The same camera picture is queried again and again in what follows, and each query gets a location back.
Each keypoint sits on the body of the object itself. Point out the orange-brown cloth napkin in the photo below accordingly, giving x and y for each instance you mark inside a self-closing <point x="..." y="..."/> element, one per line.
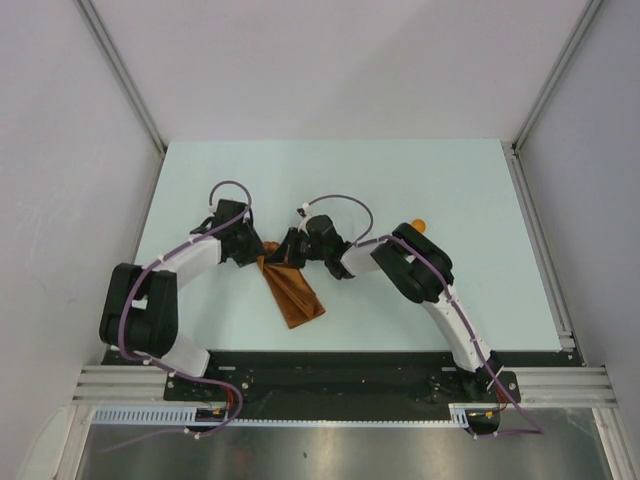
<point x="296" y="300"/>

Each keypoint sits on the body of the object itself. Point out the aluminium corner post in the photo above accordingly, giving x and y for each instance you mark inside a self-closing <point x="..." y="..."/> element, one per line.
<point x="115" y="62"/>
<point x="571" y="47"/>

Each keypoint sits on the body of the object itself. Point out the aluminium front frame rail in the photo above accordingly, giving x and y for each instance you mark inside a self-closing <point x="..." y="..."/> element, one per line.
<point x="539" y="387"/>

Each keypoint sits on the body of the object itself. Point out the orange plastic spoon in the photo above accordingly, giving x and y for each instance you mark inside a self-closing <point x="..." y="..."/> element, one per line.
<point x="419" y="225"/>

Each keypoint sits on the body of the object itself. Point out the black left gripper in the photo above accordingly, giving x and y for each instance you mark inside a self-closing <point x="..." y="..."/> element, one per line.
<point x="256" y="247"/>

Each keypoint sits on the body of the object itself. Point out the white slotted cable duct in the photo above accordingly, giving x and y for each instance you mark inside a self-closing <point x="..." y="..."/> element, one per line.
<point x="206" y="417"/>

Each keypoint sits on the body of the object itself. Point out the right aluminium side rail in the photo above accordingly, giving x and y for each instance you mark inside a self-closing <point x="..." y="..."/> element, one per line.
<point x="552" y="287"/>

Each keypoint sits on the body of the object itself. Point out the right aluminium corner post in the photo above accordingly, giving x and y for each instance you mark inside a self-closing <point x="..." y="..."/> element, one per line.
<point x="571" y="47"/>

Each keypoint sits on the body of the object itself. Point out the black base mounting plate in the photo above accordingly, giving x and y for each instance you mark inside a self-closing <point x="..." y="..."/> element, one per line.
<point x="357" y="385"/>

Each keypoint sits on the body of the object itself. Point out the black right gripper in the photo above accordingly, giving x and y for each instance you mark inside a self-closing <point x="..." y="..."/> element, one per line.
<point x="289" y="247"/>

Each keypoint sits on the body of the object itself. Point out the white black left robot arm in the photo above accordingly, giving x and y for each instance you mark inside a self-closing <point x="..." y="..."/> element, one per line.
<point x="141" y="312"/>

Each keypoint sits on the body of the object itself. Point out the left aluminium corner post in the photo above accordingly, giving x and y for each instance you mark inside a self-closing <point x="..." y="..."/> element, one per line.
<point x="115" y="62"/>

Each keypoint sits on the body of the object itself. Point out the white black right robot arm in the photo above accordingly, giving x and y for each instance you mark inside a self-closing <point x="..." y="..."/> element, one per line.
<point x="420" y="270"/>

